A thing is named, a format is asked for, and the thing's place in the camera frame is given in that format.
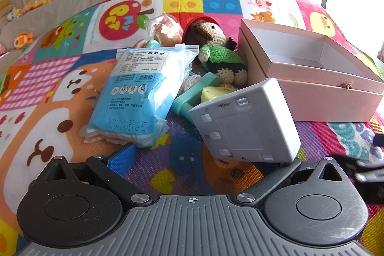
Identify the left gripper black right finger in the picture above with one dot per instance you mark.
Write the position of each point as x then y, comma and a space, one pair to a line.
279, 176

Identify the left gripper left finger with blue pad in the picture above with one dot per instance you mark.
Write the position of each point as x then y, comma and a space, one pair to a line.
108, 172

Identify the blue white mask packet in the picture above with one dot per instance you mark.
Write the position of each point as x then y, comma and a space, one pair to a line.
138, 95

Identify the grey white plastic box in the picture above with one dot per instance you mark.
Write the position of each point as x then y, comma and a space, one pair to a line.
253, 124

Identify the teal plastic holder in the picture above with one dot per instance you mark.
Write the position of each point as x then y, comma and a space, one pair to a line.
191, 97

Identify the yellow cat toy case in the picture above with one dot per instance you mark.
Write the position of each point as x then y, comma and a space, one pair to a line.
213, 92

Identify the crochet doll red hat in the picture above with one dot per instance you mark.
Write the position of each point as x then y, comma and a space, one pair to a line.
217, 52

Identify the bread bun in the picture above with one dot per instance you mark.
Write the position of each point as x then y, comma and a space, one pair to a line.
165, 29

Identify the pink green pig toy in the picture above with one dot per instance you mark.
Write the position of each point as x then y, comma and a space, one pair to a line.
147, 44

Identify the pink cardboard box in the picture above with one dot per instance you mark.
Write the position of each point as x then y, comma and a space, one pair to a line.
320, 79

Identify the colourful cartoon play mat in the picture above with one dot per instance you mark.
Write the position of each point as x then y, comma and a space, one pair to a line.
48, 94

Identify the orange fish plush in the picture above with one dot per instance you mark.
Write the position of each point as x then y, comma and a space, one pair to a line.
23, 40

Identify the beige sofa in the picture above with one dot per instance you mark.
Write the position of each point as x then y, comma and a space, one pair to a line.
38, 22

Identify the yellow orange plush toys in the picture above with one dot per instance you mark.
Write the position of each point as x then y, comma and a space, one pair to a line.
17, 12

